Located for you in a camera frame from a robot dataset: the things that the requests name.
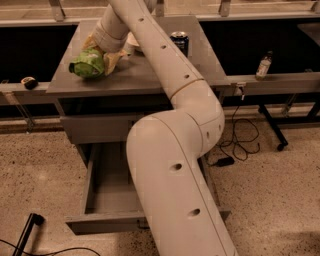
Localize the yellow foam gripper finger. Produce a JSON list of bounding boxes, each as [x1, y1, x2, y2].
[[103, 49, 127, 76], [82, 35, 100, 50]]

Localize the green rice chip bag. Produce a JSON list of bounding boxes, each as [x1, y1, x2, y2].
[[69, 48, 105, 79]]

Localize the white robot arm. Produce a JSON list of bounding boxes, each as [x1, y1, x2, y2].
[[93, 0, 239, 256]]

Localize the grey drawer cabinet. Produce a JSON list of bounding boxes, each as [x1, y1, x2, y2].
[[46, 15, 232, 168]]

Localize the grey upper drawer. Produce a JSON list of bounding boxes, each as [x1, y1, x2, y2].
[[60, 113, 142, 144]]

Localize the grey open lower drawer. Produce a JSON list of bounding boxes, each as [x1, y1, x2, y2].
[[64, 137, 232, 236]]

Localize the white paper bowl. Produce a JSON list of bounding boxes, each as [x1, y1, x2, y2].
[[126, 33, 142, 53]]

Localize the blue soda can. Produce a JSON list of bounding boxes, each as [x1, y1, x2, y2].
[[170, 31, 189, 56]]

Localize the clear plastic bottle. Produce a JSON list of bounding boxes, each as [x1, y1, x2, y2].
[[255, 51, 273, 80]]

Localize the black power cable with adapter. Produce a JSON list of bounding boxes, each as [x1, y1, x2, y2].
[[208, 87, 261, 168]]

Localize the black stand with cable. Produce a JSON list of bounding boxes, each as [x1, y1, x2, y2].
[[0, 213, 101, 256]]

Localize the metal window rail frame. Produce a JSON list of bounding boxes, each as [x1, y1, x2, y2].
[[0, 0, 320, 153]]

